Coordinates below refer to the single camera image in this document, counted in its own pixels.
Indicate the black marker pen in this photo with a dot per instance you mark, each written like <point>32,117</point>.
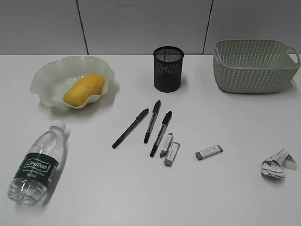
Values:
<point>137,120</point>
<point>152,121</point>
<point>164,126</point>

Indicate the grey white eraser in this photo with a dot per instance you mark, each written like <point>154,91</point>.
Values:
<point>167,143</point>
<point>171,154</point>
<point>208,152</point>

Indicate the yellow mango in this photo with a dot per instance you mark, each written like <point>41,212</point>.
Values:
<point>84,88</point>

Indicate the translucent white wavy plate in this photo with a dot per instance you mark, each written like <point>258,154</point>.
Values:
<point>54,79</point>

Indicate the waste paper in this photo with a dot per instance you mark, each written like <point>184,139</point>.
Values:
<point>273,166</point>

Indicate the clear plastic water bottle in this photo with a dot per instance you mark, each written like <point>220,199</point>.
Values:
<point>34,175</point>

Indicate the black mesh pen holder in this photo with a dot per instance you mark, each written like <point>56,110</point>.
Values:
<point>168,68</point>

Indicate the pale green plastic basket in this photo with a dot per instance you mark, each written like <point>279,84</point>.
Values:
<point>254,66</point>

